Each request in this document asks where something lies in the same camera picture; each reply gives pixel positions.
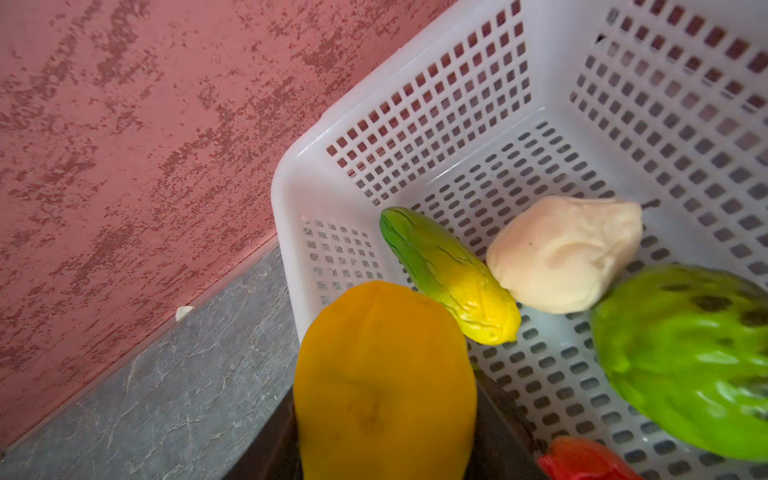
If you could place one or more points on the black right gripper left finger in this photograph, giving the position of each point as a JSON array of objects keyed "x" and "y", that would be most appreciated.
[{"x": 274, "y": 453}]

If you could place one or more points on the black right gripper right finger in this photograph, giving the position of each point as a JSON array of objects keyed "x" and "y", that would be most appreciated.
[{"x": 504, "y": 446}]

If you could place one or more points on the red fruit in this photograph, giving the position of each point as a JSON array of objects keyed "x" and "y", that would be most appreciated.
[{"x": 570, "y": 458}]

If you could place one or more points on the yellow orange round fruit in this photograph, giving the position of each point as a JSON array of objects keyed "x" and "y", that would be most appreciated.
[{"x": 384, "y": 389}]

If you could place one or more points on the yellow green mango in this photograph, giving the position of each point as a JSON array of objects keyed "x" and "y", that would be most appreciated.
[{"x": 443, "y": 269}]

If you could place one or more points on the pale yellow fruit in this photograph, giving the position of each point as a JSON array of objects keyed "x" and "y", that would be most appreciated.
[{"x": 561, "y": 255}]

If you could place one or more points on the green spotted custard apple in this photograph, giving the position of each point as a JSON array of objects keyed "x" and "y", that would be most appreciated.
[{"x": 686, "y": 346}]

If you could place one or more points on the white perforated plastic basket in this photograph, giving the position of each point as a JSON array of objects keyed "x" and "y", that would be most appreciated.
[{"x": 498, "y": 104}]

